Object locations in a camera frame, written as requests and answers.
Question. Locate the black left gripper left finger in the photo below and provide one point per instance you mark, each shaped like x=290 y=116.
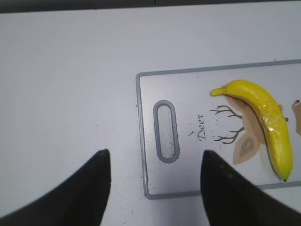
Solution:
x=80 y=200

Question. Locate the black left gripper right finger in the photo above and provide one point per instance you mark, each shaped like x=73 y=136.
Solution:
x=230 y=199

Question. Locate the yellow plastic banana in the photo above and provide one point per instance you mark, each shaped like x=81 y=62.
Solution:
x=271 y=119

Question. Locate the white grey-rimmed cutting board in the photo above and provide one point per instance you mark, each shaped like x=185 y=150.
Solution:
x=179 y=120

